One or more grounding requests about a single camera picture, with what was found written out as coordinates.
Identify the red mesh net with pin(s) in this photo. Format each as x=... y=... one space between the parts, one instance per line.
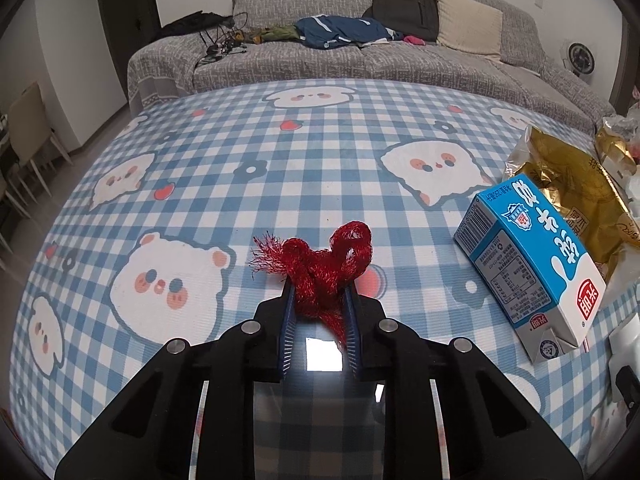
x=310 y=270

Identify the dark door frame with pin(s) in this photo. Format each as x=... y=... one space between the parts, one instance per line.
x=120 y=10

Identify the white box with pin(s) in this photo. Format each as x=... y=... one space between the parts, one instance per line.
x=625 y=345

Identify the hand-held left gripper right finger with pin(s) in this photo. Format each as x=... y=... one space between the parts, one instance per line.
x=352 y=332

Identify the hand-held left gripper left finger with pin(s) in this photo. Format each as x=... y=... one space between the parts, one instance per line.
x=287 y=320

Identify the olive green cloth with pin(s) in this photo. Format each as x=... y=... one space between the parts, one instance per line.
x=272 y=34

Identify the blue jacket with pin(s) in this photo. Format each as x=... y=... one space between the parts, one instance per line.
x=340 y=30

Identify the small round fan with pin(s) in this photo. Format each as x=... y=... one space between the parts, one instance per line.
x=580 y=57

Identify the blue checked printed tablecloth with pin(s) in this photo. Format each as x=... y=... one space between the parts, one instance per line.
x=325 y=170

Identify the beige chair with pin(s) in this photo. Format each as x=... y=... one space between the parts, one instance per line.
x=30 y=115

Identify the grey patterned sofa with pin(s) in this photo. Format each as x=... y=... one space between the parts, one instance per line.
x=300 y=65

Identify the gold snack bag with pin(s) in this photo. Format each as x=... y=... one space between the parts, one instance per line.
x=575 y=185

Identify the black backpack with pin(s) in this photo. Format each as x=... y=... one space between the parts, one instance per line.
x=405 y=5

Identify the cream pillow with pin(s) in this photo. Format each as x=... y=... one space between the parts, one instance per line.
x=467 y=20

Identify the gold foil wrapper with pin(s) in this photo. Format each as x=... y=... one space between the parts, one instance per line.
x=615 y=142

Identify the black cloth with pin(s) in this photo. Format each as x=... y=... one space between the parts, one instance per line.
x=195 y=22

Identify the pink cloth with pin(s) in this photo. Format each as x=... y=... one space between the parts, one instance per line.
x=414 y=40

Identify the blue milk carton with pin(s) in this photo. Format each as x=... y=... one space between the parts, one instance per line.
x=525 y=260

